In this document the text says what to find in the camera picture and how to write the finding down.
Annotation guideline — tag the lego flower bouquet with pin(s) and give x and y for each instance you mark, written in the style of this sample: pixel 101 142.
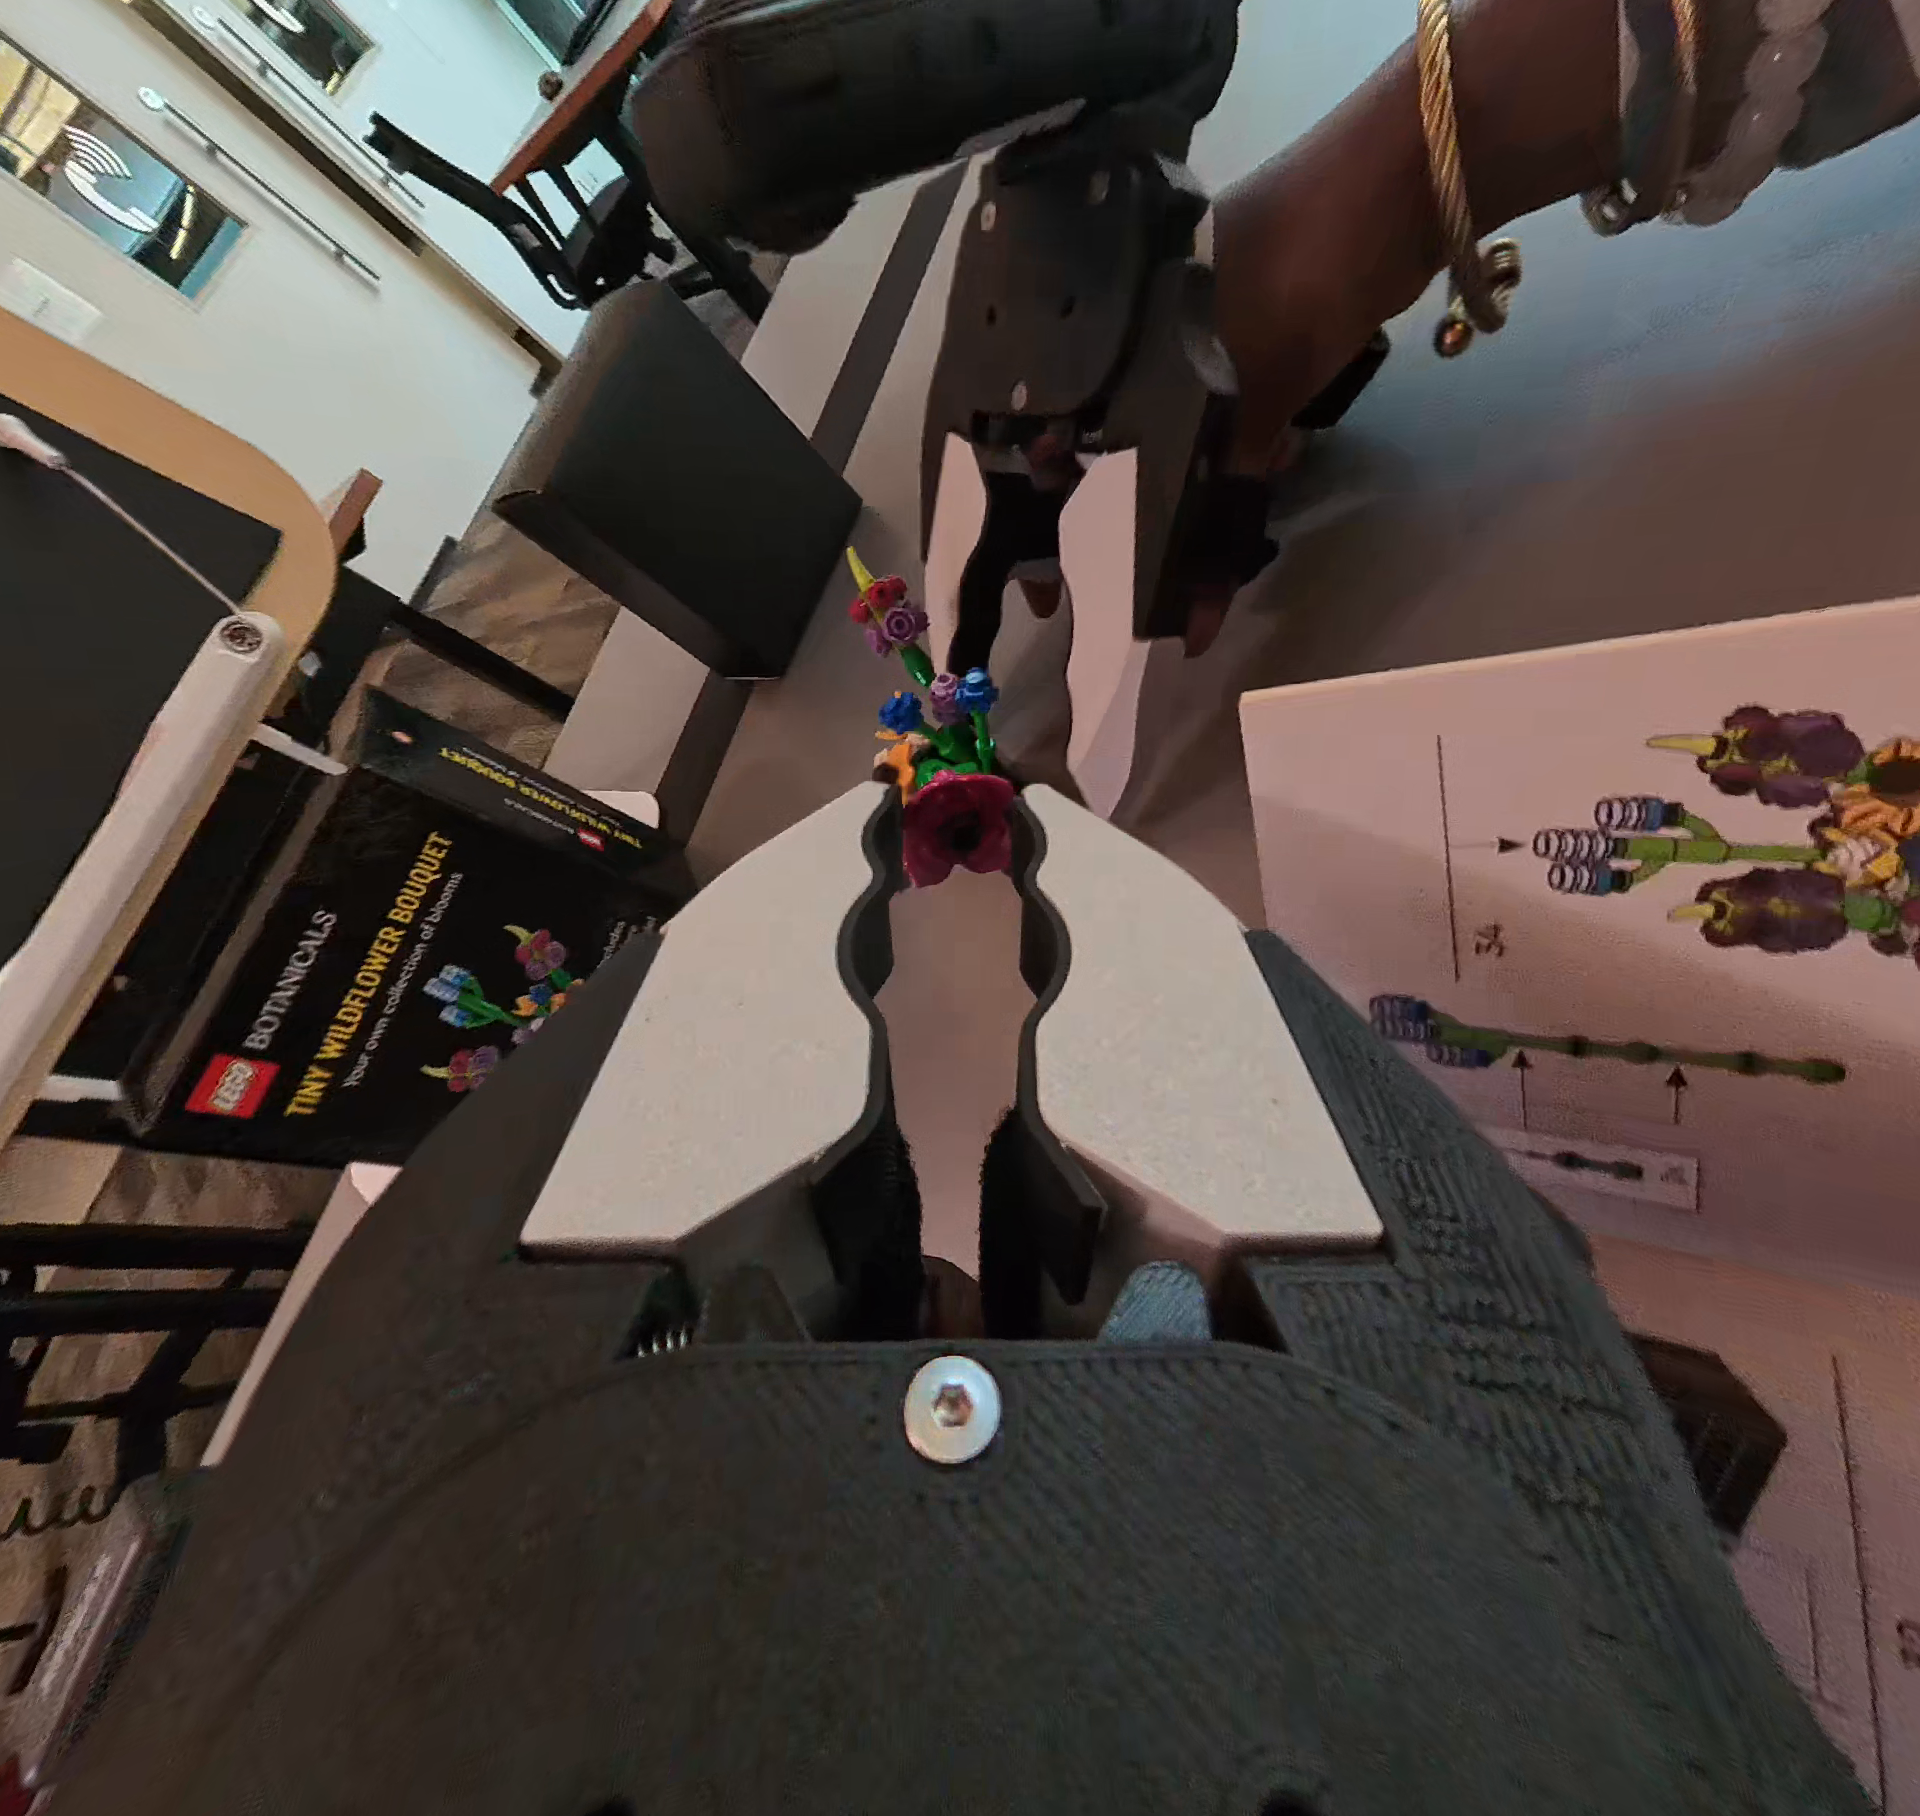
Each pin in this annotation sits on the lego flower bouquet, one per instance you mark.
pixel 924 692

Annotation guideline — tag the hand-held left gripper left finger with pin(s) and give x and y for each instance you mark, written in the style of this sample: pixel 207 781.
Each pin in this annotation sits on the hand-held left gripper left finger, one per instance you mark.
pixel 719 1083

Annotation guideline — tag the person's right hand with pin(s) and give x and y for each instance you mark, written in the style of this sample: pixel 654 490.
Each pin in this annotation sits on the person's right hand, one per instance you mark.
pixel 1409 169

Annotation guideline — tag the lego instruction booklet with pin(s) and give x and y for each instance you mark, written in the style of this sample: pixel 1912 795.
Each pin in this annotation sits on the lego instruction booklet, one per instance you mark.
pixel 1622 1036

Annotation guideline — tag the wood edged black board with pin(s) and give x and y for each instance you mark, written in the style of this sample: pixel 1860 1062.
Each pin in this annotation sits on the wood edged black board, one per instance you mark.
pixel 122 647

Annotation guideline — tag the wooden side desk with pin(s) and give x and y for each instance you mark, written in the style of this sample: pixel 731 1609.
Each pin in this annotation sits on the wooden side desk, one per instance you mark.
pixel 616 33

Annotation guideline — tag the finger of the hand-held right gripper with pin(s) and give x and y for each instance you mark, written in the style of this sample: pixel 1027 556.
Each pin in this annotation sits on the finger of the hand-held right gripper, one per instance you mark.
pixel 1105 633
pixel 967 572

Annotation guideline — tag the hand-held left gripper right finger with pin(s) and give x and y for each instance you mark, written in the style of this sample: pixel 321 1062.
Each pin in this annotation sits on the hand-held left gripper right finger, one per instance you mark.
pixel 1186 1068

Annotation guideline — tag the black lego set box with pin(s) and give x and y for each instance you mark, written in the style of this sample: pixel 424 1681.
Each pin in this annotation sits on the black lego set box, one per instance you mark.
pixel 392 946

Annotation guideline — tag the large black block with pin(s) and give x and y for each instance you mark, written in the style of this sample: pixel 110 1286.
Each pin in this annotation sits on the large black block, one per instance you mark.
pixel 676 481

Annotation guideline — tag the magenta lego flower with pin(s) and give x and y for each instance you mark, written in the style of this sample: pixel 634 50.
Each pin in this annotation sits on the magenta lego flower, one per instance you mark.
pixel 960 829

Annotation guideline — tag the black office chair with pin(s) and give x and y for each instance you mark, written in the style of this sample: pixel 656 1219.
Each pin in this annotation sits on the black office chair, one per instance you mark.
pixel 510 212

